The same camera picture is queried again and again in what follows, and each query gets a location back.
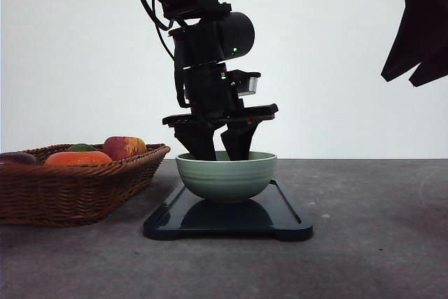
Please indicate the orange tangerine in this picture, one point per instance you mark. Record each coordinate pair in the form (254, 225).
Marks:
(73, 158)

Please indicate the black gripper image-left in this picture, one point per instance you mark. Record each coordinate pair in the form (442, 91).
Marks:
(210, 96)

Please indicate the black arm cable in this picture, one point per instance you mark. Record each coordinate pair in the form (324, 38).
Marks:
(159, 25)

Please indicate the brown wicker basket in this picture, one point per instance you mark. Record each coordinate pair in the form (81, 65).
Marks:
(72, 184)

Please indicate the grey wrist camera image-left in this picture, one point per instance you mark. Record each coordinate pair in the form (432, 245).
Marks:
(244, 83)

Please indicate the green ceramic bowl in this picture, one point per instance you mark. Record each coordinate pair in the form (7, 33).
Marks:
(225, 180)

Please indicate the dark green fruit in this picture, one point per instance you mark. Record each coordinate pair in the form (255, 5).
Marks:
(81, 148)

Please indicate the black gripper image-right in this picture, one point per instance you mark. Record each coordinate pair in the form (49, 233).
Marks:
(422, 41)

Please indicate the dark blue rectangular tray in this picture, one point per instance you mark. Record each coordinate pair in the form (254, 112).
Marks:
(271, 213)

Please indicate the dark purple fruit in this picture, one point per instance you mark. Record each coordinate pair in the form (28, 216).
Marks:
(23, 159)

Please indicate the red yellow apple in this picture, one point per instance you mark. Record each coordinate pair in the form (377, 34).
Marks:
(123, 147)

